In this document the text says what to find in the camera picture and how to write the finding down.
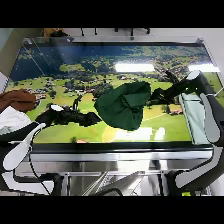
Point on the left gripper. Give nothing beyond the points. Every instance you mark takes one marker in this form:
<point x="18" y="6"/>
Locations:
<point x="89" y="119"/>

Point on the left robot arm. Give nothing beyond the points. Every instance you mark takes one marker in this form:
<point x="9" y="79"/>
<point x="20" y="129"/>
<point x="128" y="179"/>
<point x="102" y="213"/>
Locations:
<point x="20" y="151"/>

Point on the white garment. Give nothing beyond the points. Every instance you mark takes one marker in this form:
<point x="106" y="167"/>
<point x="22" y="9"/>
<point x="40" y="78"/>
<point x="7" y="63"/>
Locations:
<point x="13" y="120"/>

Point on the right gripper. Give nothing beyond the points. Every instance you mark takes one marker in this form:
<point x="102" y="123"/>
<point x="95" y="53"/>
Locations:
<point x="158" y="96"/>

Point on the brown garment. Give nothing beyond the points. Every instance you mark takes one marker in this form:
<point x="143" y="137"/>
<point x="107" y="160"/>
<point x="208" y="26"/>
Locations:
<point x="18" y="99"/>

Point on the dark green garment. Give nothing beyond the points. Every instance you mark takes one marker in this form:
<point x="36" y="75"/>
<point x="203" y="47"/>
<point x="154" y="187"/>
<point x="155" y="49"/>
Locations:
<point x="123" y="106"/>

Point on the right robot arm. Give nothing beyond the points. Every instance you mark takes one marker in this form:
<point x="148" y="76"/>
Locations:
<point x="210" y="121"/>

